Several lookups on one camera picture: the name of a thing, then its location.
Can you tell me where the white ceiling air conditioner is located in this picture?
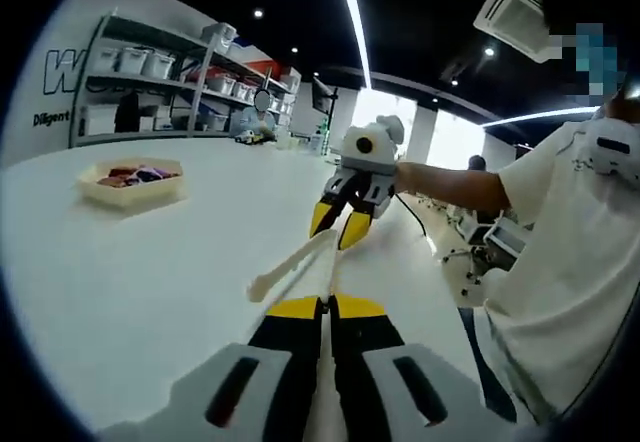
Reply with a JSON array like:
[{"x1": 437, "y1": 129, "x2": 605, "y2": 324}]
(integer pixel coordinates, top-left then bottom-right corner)
[{"x1": 472, "y1": 0, "x2": 565, "y2": 64}]

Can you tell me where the row of white storage bins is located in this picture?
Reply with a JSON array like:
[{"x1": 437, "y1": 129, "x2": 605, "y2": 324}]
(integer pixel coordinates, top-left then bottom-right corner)
[{"x1": 203, "y1": 67, "x2": 302, "y2": 132}]

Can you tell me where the cream hexagonal container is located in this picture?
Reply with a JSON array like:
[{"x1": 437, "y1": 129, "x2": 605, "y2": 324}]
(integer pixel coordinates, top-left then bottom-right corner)
[{"x1": 75, "y1": 155, "x2": 190, "y2": 212}]

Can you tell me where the translucent storage crate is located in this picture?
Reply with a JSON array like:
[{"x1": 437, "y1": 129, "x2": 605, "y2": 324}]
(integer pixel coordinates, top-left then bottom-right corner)
[{"x1": 201, "y1": 22, "x2": 239, "y2": 44}]

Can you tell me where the white office chair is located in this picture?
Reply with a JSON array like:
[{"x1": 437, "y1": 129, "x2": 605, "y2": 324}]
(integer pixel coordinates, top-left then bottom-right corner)
[{"x1": 441, "y1": 239, "x2": 485, "y2": 299}]

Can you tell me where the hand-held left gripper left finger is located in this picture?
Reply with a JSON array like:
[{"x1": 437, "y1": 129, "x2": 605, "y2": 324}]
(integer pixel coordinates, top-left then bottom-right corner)
[{"x1": 98, "y1": 295, "x2": 327, "y2": 442}]

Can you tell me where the stack of small white cartons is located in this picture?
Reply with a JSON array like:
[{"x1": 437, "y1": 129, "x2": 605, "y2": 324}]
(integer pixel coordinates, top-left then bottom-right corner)
[{"x1": 138, "y1": 106, "x2": 172, "y2": 132}]

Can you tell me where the group of ceiling spotlights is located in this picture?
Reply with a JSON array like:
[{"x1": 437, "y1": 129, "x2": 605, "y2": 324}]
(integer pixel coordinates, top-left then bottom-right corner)
[{"x1": 179, "y1": 0, "x2": 496, "y2": 104}]

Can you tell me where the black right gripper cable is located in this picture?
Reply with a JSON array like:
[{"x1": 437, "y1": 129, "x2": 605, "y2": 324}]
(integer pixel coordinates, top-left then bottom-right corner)
[{"x1": 393, "y1": 192, "x2": 429, "y2": 239}]

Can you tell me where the grey chest-worn device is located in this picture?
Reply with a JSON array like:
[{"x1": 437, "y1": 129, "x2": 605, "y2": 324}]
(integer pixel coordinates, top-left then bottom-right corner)
[{"x1": 591, "y1": 111, "x2": 640, "y2": 189}]

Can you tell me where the white lidded storage bin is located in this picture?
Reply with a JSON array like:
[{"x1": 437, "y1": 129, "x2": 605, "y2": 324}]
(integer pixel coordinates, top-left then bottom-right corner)
[
  {"x1": 118, "y1": 47, "x2": 151, "y2": 76},
  {"x1": 94, "y1": 47, "x2": 122, "y2": 74},
  {"x1": 142, "y1": 51, "x2": 177, "y2": 81}
]

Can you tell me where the black screen on pole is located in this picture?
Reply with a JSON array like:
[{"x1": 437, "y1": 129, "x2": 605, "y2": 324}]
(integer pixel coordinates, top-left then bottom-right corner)
[{"x1": 311, "y1": 76, "x2": 342, "y2": 129}]

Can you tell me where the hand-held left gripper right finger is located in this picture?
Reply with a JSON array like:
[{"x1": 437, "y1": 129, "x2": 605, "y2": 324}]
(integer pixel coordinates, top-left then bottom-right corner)
[{"x1": 328, "y1": 291, "x2": 504, "y2": 442}]

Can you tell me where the grey metal shelving rack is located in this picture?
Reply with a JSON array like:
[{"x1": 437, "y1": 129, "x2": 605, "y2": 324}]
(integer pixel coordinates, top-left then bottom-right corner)
[{"x1": 68, "y1": 10, "x2": 302, "y2": 149}]

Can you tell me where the linear ceiling light strip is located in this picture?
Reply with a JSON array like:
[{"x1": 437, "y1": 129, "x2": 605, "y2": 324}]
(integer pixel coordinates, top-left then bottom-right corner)
[
  {"x1": 333, "y1": 0, "x2": 375, "y2": 89},
  {"x1": 481, "y1": 105, "x2": 602, "y2": 129}
]

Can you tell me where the white box device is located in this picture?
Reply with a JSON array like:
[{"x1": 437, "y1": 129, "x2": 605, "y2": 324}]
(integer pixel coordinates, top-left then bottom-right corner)
[{"x1": 464, "y1": 209, "x2": 530, "y2": 269}]

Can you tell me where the white cardboard box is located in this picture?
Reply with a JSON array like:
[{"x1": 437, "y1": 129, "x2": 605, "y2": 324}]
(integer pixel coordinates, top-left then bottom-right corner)
[{"x1": 81, "y1": 103, "x2": 119, "y2": 137}]

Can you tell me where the pile of snack food packets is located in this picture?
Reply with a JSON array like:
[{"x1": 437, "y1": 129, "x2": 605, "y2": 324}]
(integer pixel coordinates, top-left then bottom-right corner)
[{"x1": 97, "y1": 163, "x2": 181, "y2": 189}]

